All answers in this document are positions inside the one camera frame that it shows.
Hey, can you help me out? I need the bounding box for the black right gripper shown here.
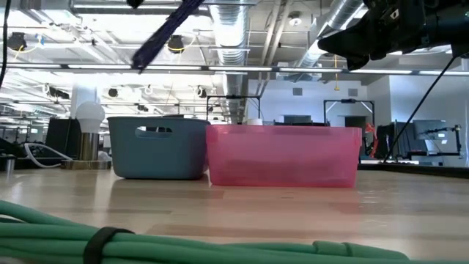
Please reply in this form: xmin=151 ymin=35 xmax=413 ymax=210
xmin=317 ymin=0 xmax=428 ymax=71

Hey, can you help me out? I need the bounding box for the dark purple braided USB cable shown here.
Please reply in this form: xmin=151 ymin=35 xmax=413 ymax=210
xmin=130 ymin=0 xmax=207 ymax=73

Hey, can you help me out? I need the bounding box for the black ceiling device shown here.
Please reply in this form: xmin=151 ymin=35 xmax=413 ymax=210
xmin=166 ymin=33 xmax=187 ymax=55
xmin=6 ymin=32 xmax=27 ymax=52

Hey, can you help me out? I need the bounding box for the long ceiling light strip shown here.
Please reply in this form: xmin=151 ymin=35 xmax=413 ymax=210
xmin=0 ymin=62 xmax=469 ymax=76

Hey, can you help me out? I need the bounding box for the red background object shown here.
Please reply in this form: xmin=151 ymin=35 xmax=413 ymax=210
xmin=363 ymin=122 xmax=379 ymax=159

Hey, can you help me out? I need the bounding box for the black background cabinet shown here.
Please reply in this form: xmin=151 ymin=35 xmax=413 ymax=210
xmin=377 ymin=120 xmax=415 ymax=159

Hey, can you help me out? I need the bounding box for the red translucent plastic bin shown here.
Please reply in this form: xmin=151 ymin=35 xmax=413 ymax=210
xmin=205 ymin=123 xmax=363 ymax=188

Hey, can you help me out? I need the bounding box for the bulb lamp with brass base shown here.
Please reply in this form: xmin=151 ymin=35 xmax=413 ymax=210
xmin=60 ymin=100 xmax=113 ymax=170

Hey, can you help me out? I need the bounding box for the black background monitor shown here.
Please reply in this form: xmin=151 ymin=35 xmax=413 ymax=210
xmin=45 ymin=117 xmax=82 ymax=159

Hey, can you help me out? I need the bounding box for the teal plastic basket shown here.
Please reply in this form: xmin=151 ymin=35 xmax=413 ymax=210
xmin=107 ymin=116 xmax=212 ymax=180

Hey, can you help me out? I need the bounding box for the slanted silver ventilation duct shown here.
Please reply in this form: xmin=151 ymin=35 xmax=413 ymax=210
xmin=292 ymin=0 xmax=367 ymax=73

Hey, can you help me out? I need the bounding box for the black stand frame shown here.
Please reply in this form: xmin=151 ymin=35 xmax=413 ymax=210
xmin=322 ymin=98 xmax=375 ymax=128
xmin=206 ymin=94 xmax=262 ymax=124

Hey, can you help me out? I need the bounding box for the long black cable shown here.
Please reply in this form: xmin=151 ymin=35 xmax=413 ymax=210
xmin=383 ymin=54 xmax=461 ymax=163

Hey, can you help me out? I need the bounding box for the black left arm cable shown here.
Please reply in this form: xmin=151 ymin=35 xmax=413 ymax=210
xmin=0 ymin=0 xmax=12 ymax=89

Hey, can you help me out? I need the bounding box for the black aluminium table frame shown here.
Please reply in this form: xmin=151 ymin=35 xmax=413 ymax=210
xmin=0 ymin=156 xmax=469 ymax=180

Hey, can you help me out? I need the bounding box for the white lamp cord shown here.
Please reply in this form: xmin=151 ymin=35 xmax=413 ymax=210
xmin=23 ymin=142 xmax=74 ymax=169

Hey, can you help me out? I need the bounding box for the green USB cable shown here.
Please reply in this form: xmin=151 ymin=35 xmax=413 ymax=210
xmin=0 ymin=199 xmax=469 ymax=264

